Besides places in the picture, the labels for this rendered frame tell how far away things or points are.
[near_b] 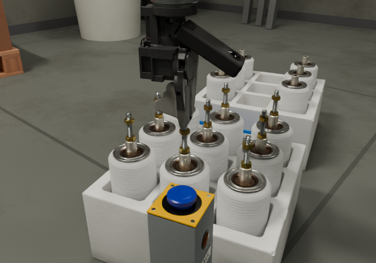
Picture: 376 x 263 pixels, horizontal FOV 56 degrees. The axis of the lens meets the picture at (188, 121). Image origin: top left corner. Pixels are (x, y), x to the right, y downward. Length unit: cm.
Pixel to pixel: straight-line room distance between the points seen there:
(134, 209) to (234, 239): 20
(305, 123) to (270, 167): 40
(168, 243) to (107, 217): 28
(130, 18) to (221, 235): 237
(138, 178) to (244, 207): 22
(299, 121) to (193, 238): 69
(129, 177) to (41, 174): 52
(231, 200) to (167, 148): 23
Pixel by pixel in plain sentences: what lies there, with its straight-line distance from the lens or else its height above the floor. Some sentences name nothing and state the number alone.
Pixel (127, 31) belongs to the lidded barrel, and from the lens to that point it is 285.
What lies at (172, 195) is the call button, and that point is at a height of 33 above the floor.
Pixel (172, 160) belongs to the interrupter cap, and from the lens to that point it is 68.
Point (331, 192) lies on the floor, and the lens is 110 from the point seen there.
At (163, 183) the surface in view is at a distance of 67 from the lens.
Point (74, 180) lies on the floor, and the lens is 112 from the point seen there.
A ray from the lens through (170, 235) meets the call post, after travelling 48.
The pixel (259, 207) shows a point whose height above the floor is 22.
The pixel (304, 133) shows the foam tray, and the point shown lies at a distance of 110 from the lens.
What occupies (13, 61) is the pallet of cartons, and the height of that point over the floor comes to 8.
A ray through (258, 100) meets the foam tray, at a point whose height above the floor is 16.
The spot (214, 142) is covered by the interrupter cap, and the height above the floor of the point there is 25.
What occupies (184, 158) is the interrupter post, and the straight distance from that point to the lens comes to 65.
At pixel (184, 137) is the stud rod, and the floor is 31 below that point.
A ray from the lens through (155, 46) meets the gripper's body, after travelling 57.
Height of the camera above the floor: 62
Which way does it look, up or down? 26 degrees down
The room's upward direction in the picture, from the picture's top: straight up
